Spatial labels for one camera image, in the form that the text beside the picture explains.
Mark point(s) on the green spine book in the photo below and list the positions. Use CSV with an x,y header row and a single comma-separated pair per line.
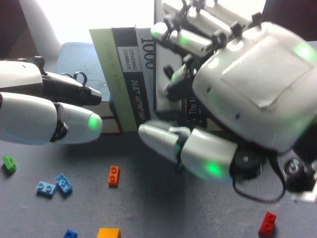
x,y
111,74

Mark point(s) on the yellow-orange toy brick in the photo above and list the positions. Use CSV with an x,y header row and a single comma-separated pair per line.
x,y
109,233

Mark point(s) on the black Most Excellent book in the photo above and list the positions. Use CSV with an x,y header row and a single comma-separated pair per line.
x,y
193,109

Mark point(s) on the blue cover book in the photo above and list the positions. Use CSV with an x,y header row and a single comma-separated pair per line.
x,y
71,57

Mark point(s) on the black Let It Be book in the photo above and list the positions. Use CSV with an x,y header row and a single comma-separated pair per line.
x,y
161,59

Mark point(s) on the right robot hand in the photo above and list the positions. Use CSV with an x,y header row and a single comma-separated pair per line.
x,y
247,86

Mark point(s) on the green toy brick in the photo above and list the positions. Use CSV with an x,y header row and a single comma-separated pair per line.
x,y
9,164

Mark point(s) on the dark blue toy brick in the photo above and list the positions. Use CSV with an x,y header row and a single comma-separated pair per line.
x,y
70,234

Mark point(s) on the grey table cloth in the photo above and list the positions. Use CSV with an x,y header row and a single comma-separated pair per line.
x,y
148,210

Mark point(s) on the red toy brick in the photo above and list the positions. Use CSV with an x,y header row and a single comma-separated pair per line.
x,y
268,224

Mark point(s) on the black Covering Commute book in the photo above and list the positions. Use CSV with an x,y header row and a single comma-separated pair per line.
x,y
135,99

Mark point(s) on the orange toy brick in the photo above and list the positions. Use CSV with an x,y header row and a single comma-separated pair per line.
x,y
114,176

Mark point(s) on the light blue toy brick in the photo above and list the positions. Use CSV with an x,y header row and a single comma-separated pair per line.
x,y
64,183
46,189

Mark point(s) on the white 1000 book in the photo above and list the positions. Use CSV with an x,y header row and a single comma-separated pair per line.
x,y
146,81

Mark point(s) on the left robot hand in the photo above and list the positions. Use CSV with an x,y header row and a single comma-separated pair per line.
x,y
27,119

